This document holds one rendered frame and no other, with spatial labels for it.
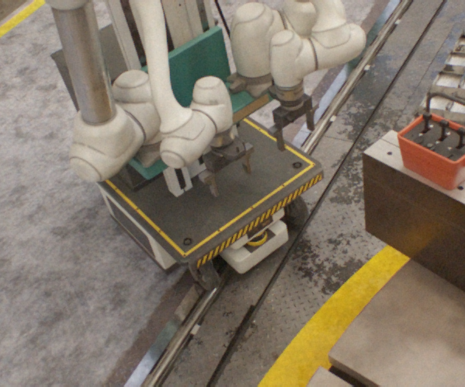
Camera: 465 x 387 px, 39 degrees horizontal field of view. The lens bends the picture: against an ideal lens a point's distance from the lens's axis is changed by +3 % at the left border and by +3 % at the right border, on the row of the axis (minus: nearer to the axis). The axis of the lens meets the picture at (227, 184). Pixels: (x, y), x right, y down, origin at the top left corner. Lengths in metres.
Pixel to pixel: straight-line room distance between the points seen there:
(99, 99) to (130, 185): 0.88
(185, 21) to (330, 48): 0.57
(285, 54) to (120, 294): 1.30
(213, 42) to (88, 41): 0.69
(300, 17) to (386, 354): 1.09
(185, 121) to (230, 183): 0.88
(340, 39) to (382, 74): 1.59
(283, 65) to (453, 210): 0.64
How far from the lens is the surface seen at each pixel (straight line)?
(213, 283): 2.54
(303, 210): 2.68
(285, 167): 2.58
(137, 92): 2.00
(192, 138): 1.72
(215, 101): 1.80
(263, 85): 2.30
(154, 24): 1.74
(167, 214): 2.52
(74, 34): 1.69
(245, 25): 2.20
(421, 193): 2.00
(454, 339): 2.10
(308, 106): 2.12
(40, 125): 3.79
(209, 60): 2.31
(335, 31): 1.98
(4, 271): 3.07
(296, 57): 1.95
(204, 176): 1.97
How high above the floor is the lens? 2.08
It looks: 43 degrees down
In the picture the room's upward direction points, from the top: 14 degrees counter-clockwise
